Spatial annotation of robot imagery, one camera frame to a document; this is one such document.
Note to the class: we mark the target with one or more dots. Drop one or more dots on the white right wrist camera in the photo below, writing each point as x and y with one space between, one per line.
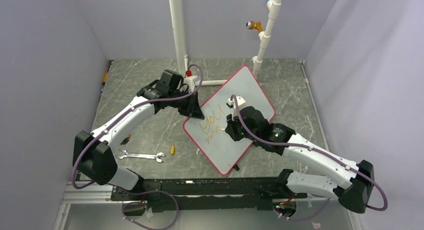
236 103

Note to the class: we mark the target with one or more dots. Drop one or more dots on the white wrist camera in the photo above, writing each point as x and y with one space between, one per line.
236 103
191 79

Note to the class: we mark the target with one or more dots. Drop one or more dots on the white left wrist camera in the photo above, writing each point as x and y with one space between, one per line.
191 79

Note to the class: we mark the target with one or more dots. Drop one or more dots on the orange black hex key set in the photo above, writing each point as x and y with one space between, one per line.
126 140

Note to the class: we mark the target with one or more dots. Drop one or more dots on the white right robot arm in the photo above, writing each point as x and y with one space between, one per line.
347 181

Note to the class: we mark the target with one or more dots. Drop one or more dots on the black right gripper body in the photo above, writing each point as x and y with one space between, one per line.
237 134

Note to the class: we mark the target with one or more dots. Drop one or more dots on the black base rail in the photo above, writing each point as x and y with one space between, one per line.
260 193

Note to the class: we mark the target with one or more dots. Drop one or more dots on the white PVC pipe frame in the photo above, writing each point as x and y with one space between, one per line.
217 29

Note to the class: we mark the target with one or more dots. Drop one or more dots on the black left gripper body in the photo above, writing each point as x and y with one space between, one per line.
182 104

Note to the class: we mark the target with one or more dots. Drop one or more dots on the silver open-end wrench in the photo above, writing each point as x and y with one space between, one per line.
157 157

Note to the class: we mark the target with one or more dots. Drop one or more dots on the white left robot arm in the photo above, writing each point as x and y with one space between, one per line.
93 152

